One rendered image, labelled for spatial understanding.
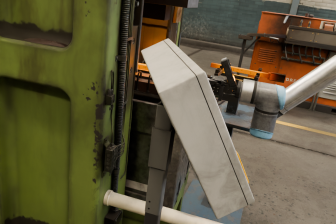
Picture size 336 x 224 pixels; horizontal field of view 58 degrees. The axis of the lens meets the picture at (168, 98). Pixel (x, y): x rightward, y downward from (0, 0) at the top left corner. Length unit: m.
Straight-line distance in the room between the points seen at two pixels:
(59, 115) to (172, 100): 0.64
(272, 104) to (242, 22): 7.63
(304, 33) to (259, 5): 4.32
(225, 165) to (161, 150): 0.19
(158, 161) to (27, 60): 0.52
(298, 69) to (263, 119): 3.55
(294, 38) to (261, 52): 0.50
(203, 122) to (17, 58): 0.67
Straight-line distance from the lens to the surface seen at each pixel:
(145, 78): 1.21
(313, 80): 1.32
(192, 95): 0.47
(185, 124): 0.49
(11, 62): 1.04
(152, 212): 0.78
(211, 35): 8.95
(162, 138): 0.67
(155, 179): 0.73
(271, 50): 4.69
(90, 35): 0.87
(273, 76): 1.81
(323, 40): 4.56
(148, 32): 1.50
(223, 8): 8.86
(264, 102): 1.20
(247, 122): 1.78
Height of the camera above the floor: 1.30
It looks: 19 degrees down
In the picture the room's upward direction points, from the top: 7 degrees clockwise
